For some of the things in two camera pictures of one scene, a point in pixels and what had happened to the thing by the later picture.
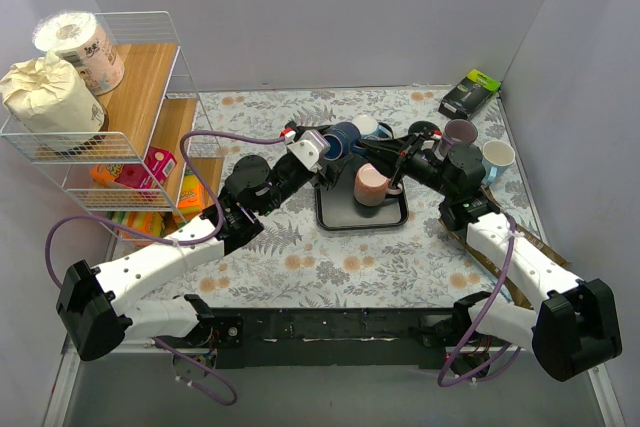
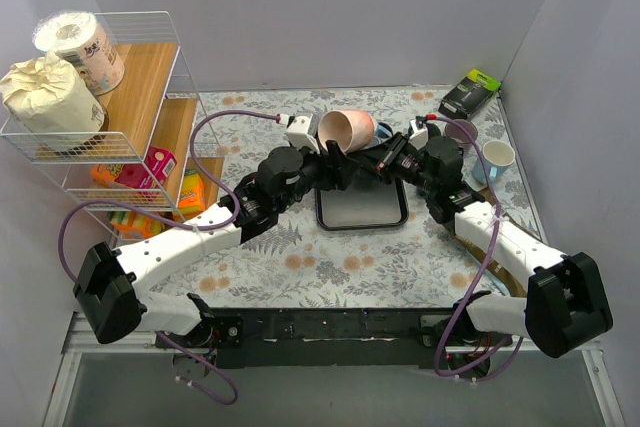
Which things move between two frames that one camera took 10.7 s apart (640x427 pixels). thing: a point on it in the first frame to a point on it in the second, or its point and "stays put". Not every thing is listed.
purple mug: [457, 130] stays put
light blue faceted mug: [497, 156] stays put
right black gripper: [405, 157] stays put
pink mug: [371, 186] to [351, 129]
